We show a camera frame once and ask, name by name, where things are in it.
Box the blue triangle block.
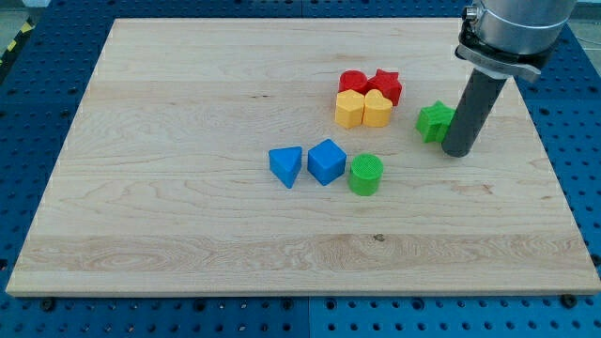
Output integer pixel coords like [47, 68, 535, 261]
[269, 146, 302, 189]

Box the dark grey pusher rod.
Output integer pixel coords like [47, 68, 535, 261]
[441, 69, 507, 158]

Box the wooden board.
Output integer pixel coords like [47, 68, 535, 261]
[7, 19, 600, 297]

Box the green cylinder block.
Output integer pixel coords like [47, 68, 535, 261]
[348, 153, 384, 196]

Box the yellow hexagon block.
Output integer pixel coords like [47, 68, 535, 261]
[334, 89, 364, 129]

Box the blue cube block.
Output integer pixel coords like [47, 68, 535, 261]
[307, 139, 347, 186]

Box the green star block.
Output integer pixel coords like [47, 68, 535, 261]
[415, 100, 455, 143]

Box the yellow heart block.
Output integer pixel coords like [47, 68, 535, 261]
[362, 89, 393, 128]

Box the red cylinder block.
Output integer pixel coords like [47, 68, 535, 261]
[338, 69, 368, 94]

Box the red star block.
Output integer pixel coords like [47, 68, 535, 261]
[367, 69, 403, 106]

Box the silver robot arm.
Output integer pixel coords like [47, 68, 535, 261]
[455, 0, 577, 83]

